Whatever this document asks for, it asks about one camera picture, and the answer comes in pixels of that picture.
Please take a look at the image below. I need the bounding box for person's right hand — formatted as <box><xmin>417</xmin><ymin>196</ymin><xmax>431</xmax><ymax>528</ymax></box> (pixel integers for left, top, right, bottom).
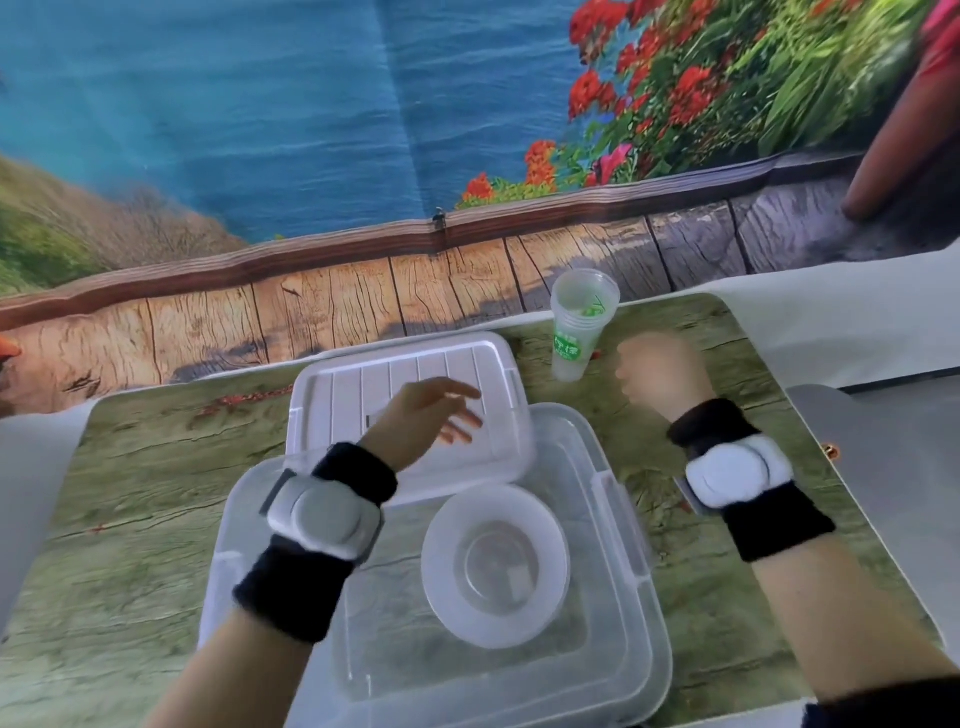
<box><xmin>615</xmin><ymin>332</ymin><xmax>718</xmax><ymax>426</ymax></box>

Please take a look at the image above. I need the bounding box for person's left hand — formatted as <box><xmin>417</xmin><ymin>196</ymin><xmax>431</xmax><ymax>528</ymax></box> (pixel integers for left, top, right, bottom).
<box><xmin>359</xmin><ymin>377</ymin><xmax>486</xmax><ymax>474</ymax></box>

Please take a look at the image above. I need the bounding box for person's left forearm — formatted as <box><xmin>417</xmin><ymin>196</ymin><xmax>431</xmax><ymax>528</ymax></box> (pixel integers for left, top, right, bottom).
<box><xmin>144</xmin><ymin>606</ymin><xmax>314</xmax><ymax>728</ymax></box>

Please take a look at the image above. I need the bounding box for person's right forearm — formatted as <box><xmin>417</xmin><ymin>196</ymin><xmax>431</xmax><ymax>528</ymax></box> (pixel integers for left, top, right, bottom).
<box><xmin>750</xmin><ymin>531</ymin><xmax>960</xmax><ymax>706</ymax></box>

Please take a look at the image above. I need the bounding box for clear cup with green print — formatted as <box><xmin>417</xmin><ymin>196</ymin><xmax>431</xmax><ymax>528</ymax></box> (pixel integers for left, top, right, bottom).
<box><xmin>549</xmin><ymin>267</ymin><xmax>623</xmax><ymax>384</ymax></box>

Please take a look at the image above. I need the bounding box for clear plastic box lid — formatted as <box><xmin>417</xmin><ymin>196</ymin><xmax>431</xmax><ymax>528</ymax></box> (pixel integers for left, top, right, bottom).
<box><xmin>284</xmin><ymin>332</ymin><xmax>538</xmax><ymax>508</ymax></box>

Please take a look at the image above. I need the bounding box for white right wrist tracker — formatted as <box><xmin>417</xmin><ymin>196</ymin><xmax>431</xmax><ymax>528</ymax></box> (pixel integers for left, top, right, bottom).
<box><xmin>678</xmin><ymin>432</ymin><xmax>795</xmax><ymax>519</ymax></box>

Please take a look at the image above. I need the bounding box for white wrist tracker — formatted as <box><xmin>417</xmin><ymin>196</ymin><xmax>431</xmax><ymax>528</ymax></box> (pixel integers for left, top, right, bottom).
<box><xmin>260</xmin><ymin>469</ymin><xmax>386</xmax><ymax>564</ymax></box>
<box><xmin>678</xmin><ymin>432</ymin><xmax>795</xmax><ymax>519</ymax></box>

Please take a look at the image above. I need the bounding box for white left wrist tracker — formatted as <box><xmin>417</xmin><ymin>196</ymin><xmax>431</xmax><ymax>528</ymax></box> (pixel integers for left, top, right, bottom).
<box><xmin>260</xmin><ymin>469</ymin><xmax>386</xmax><ymax>564</ymax></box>

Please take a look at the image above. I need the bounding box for clear plastic bowl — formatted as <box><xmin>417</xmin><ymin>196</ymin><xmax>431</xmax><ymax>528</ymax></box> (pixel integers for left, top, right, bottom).
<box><xmin>420</xmin><ymin>485</ymin><xmax>572</xmax><ymax>651</ymax></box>

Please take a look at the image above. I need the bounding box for black right wristband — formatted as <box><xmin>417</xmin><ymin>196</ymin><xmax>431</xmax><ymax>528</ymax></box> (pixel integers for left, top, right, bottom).
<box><xmin>666</xmin><ymin>397</ymin><xmax>838</xmax><ymax>564</ymax></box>

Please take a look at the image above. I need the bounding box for black wristband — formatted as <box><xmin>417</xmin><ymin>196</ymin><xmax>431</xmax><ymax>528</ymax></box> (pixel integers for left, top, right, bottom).
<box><xmin>666</xmin><ymin>397</ymin><xmax>838</xmax><ymax>564</ymax></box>
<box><xmin>231</xmin><ymin>441</ymin><xmax>399</xmax><ymax>645</ymax></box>

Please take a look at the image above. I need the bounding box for black left wristband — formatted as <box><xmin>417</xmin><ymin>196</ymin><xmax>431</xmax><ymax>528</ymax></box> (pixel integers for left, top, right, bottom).
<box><xmin>231</xmin><ymin>441</ymin><xmax>399</xmax><ymax>645</ymax></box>

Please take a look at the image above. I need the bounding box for scenic sea and flower backdrop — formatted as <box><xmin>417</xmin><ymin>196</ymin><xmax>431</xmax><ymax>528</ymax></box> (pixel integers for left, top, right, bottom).
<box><xmin>0</xmin><ymin>0</ymin><xmax>960</xmax><ymax>418</ymax></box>

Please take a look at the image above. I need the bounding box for grey flat board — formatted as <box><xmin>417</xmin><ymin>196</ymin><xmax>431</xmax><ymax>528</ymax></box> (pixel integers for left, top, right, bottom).
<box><xmin>783</xmin><ymin>372</ymin><xmax>960</xmax><ymax>666</ymax></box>

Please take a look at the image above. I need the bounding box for clear plastic storage box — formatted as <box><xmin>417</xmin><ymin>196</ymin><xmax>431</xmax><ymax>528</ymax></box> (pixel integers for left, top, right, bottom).
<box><xmin>196</xmin><ymin>402</ymin><xmax>675</xmax><ymax>728</ymax></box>

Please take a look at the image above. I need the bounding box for wood-print table mat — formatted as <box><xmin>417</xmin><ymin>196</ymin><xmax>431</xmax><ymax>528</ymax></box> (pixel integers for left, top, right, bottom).
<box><xmin>0</xmin><ymin>291</ymin><xmax>948</xmax><ymax>728</ymax></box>

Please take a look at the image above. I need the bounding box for dark sleeve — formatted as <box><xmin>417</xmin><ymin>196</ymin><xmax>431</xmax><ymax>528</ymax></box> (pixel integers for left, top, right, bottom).
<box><xmin>801</xmin><ymin>673</ymin><xmax>960</xmax><ymax>728</ymax></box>

